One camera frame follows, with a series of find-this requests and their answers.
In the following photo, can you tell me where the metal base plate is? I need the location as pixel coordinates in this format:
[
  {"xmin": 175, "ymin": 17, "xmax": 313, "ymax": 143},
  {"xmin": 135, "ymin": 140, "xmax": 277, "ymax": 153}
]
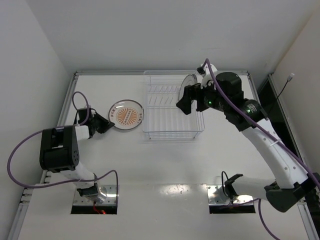
[
  {"xmin": 73, "ymin": 185, "xmax": 118, "ymax": 206},
  {"xmin": 206, "ymin": 185, "xmax": 254, "ymax": 207}
]

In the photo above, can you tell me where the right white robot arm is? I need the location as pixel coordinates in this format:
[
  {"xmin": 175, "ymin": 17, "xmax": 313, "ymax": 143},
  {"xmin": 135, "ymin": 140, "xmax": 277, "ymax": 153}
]
[{"xmin": 176, "ymin": 72, "xmax": 320, "ymax": 213}]

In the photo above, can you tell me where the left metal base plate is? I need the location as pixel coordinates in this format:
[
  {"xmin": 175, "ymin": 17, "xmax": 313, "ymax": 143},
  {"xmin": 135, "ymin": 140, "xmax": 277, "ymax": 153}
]
[{"xmin": 73, "ymin": 185, "xmax": 118, "ymax": 206}]

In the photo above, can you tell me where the black wall cable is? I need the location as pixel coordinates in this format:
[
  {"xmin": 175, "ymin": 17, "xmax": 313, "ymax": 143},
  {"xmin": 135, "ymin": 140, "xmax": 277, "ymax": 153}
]
[{"xmin": 276, "ymin": 72, "xmax": 295, "ymax": 100}]

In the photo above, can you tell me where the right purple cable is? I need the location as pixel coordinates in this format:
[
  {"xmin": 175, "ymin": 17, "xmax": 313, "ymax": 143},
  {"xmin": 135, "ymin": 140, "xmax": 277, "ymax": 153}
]
[{"xmin": 203, "ymin": 58, "xmax": 320, "ymax": 240}]

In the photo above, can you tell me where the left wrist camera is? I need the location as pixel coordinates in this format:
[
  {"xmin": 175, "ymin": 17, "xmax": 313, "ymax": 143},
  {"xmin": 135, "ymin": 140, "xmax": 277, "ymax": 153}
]
[{"xmin": 77, "ymin": 108, "xmax": 96, "ymax": 125}]

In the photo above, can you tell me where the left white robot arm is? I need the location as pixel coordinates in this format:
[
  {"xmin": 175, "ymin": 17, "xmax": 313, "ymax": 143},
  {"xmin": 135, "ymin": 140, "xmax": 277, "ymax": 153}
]
[{"xmin": 39, "ymin": 108, "xmax": 115, "ymax": 203}]

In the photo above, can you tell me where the orange sunburst plate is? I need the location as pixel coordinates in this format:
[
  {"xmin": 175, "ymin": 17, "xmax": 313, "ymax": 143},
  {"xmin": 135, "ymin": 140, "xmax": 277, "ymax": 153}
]
[{"xmin": 108, "ymin": 99, "xmax": 144, "ymax": 131}]

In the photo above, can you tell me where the white wire dish rack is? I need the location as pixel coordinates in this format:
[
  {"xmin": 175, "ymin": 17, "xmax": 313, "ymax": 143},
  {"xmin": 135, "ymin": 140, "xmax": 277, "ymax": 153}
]
[{"xmin": 142, "ymin": 70, "xmax": 205, "ymax": 141}]

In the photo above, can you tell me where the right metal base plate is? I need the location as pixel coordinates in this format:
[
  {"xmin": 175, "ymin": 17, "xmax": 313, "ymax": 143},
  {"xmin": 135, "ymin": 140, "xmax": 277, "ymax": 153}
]
[{"xmin": 206, "ymin": 185, "xmax": 254, "ymax": 207}]

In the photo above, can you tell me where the grey clover pattern plate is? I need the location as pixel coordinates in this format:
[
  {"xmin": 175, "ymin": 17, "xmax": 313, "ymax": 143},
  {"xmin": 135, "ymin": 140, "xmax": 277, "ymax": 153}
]
[{"xmin": 178, "ymin": 74, "xmax": 198, "ymax": 101}]

